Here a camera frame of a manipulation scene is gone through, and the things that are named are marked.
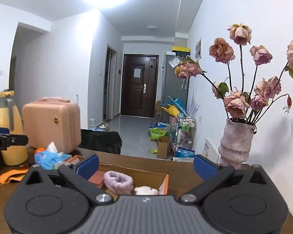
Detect grey fridge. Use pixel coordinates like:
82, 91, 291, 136
162, 52, 190, 117

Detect purple reed decor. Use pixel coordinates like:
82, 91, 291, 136
191, 92, 200, 115

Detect blue tissue pack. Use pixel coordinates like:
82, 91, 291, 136
34, 141, 73, 170

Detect wire rack with bottles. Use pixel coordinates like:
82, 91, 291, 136
176, 113, 196, 152

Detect open cardboard box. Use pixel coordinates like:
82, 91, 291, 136
156, 136, 171, 160

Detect pink suitcase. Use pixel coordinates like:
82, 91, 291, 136
22, 97, 82, 150

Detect red cardboard box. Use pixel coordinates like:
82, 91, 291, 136
66, 155, 169, 196

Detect wall picture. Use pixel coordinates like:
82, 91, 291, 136
195, 37, 203, 61

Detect orange cloth strip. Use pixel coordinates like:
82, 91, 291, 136
0, 164, 30, 188

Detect white flat box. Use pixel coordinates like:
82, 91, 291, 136
204, 138, 220, 164

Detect yellow thermos jug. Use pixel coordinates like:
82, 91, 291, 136
0, 90, 29, 166

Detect yellow black box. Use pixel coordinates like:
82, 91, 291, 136
172, 46, 191, 57

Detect blue white package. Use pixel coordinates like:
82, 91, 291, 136
172, 147, 196, 163

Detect textured pink vase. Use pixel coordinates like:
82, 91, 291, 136
218, 118, 256, 170

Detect dark cloth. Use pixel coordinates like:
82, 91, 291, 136
80, 129, 122, 155

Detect white plush doll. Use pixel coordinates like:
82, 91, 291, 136
133, 186, 161, 196

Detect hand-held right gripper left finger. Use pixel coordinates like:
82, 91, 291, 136
21, 154, 114, 204

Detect dark entrance door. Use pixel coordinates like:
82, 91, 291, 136
120, 54, 159, 119

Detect interior doorway frame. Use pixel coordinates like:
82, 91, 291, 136
104, 44, 118, 123

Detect green printed bag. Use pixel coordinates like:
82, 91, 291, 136
149, 126, 168, 142

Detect lilac fuzzy headband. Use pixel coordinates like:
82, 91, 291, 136
104, 171, 134, 195

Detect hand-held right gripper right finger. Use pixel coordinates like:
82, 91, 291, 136
178, 154, 271, 204

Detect pink brown sponge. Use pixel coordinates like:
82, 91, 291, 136
88, 171, 106, 189

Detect blue and yellow plastic items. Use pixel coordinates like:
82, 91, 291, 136
161, 97, 187, 118

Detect dried pink roses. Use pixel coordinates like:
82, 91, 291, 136
174, 23, 293, 125

